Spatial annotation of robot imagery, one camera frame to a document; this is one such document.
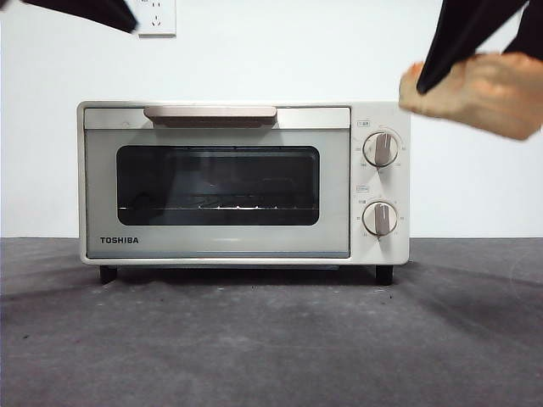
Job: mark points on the golden bread loaf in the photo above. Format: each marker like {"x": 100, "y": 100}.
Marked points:
{"x": 475, "y": 99}

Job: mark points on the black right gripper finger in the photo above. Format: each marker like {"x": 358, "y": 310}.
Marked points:
{"x": 533, "y": 29}
{"x": 462, "y": 34}

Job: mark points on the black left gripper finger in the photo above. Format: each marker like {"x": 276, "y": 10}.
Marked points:
{"x": 97, "y": 12}

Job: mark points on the cream oven knob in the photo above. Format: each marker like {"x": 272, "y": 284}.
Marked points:
{"x": 380, "y": 219}
{"x": 381, "y": 149}

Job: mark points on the cream Toshiba toaster oven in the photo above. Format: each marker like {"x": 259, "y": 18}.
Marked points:
{"x": 382, "y": 114}

